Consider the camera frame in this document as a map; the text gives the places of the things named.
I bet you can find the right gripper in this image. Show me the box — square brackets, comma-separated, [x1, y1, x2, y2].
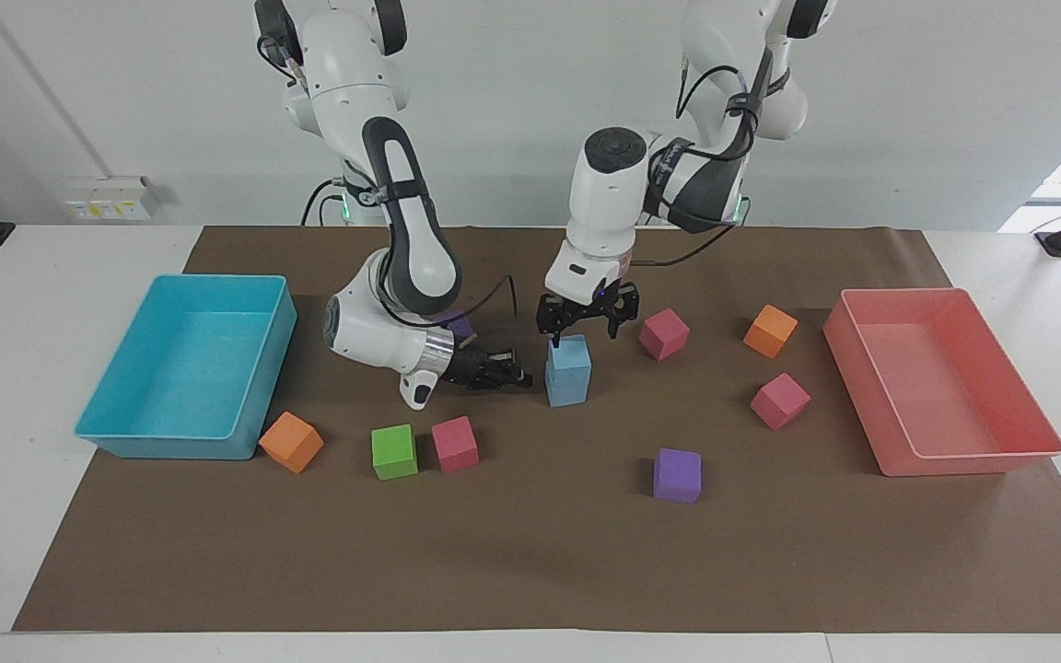
[448, 345, 534, 391]

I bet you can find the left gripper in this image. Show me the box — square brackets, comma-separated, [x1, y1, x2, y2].
[536, 280, 641, 351]

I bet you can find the light blue foam block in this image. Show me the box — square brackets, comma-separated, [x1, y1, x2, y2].
[544, 366, 593, 409]
[548, 333, 592, 375]

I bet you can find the pink foam block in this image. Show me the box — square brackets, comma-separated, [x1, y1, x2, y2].
[750, 372, 812, 432]
[637, 307, 691, 362]
[430, 415, 480, 474]

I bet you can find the green foam block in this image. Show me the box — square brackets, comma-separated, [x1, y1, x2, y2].
[370, 424, 420, 482]

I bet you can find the orange foam block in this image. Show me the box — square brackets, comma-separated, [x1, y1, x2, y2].
[258, 410, 325, 475]
[742, 304, 799, 360]

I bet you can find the blue plastic bin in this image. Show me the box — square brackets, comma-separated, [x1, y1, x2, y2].
[74, 273, 299, 461]

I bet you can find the pink plastic bin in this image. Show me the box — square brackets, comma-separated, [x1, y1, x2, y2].
[822, 286, 1061, 479]

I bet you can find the black cable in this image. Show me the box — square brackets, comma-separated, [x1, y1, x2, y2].
[381, 273, 520, 334]
[299, 177, 353, 227]
[674, 51, 776, 163]
[629, 197, 753, 271]

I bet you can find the white wall socket box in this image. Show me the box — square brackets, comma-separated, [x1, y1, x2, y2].
[63, 174, 162, 223]

